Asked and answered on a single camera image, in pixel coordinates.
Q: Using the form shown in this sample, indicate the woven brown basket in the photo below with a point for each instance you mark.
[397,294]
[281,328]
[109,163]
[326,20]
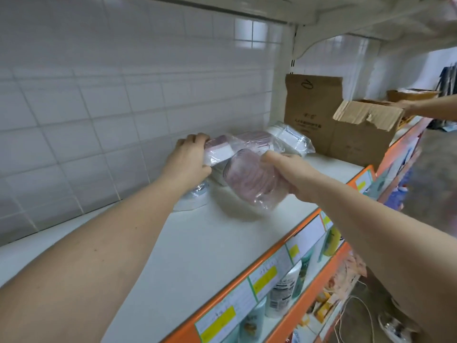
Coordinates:
[414,95]

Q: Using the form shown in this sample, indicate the orange metal store shelving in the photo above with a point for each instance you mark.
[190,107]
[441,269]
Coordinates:
[185,260]

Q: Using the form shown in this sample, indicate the person's left forearm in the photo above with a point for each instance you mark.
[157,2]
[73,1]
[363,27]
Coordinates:
[78,268]

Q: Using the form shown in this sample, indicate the soap dish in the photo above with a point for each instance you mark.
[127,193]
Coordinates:
[293,139]
[221,148]

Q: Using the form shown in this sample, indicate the person's right forearm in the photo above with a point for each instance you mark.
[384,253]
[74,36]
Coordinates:
[393,253]

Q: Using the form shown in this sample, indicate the green plastic bottle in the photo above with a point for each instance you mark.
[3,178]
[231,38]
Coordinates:
[251,326]

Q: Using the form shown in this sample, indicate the person's left hand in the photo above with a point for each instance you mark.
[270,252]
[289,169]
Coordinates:
[187,166]

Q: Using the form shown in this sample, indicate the yellow shelf price label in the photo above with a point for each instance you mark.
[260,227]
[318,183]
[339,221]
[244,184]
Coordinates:
[270,273]
[225,314]
[364,180]
[305,239]

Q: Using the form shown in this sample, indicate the brown cardboard box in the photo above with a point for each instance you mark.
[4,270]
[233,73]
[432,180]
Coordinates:
[335,118]

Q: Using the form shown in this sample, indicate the white cap bottle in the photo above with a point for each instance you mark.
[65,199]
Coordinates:
[284,290]

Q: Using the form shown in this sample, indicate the row of assorted bottles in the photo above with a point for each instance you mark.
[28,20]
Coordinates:
[400,168]

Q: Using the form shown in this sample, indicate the person's right hand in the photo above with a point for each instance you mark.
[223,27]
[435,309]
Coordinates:
[296,176]

